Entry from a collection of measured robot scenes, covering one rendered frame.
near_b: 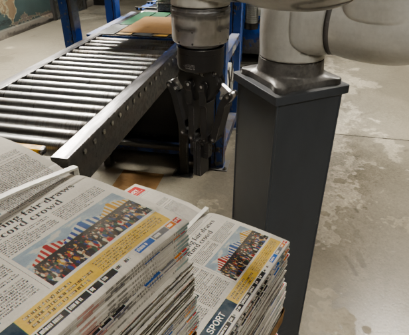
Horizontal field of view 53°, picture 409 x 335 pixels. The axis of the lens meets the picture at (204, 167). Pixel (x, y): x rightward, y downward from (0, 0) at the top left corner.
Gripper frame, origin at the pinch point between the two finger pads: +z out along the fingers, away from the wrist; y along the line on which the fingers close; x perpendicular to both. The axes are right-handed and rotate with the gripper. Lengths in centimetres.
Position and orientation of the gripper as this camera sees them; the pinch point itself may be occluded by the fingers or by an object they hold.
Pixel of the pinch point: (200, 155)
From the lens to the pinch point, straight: 74.6
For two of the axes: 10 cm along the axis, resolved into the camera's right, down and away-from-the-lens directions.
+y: 8.5, 2.7, -4.5
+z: 0.0, 8.6, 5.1
